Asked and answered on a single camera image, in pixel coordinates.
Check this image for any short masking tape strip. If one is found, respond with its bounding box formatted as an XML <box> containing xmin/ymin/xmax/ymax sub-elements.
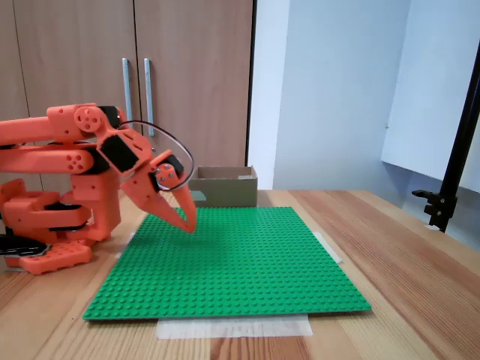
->
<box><xmin>114</xmin><ymin>231</ymin><xmax>137</xmax><ymax>260</ymax></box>
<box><xmin>313</xmin><ymin>231</ymin><xmax>344</xmax><ymax>265</ymax></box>

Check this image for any gripper motor cable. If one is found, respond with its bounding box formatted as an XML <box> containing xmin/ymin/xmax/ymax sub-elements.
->
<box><xmin>118</xmin><ymin>119</ymin><xmax>196</xmax><ymax>192</ymax></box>

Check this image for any brown cardboard box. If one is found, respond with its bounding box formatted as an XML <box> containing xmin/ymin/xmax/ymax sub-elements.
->
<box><xmin>188</xmin><ymin>165</ymin><xmax>259</xmax><ymax>208</ymax></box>

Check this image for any brown wooden cabinet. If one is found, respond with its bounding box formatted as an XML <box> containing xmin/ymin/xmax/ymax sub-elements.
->
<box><xmin>0</xmin><ymin>0</ymin><xmax>258</xmax><ymax>191</ymax></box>

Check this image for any white wall panel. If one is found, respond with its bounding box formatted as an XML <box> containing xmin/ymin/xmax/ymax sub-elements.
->
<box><xmin>381</xmin><ymin>0</ymin><xmax>480</xmax><ymax>194</ymax></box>

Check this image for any long masking tape strip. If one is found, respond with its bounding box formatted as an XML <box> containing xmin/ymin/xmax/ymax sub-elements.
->
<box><xmin>155</xmin><ymin>314</ymin><xmax>314</xmax><ymax>341</ymax></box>

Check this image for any metal cabinet door handle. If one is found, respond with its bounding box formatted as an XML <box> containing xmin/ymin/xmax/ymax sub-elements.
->
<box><xmin>121</xmin><ymin>58</ymin><xmax>135</xmax><ymax>123</ymax></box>
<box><xmin>143</xmin><ymin>58</ymin><xmax>156</xmax><ymax>137</ymax></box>

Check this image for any green lego baseplate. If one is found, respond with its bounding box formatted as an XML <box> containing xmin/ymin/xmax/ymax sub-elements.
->
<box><xmin>82</xmin><ymin>205</ymin><xmax>373</xmax><ymax>323</ymax></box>

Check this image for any black stand with clamp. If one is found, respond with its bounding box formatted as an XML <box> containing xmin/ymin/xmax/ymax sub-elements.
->
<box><xmin>411</xmin><ymin>55</ymin><xmax>480</xmax><ymax>234</ymax></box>

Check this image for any cable bundle at arm base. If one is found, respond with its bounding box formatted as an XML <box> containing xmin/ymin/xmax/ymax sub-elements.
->
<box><xmin>0</xmin><ymin>234</ymin><xmax>52</xmax><ymax>260</ymax></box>

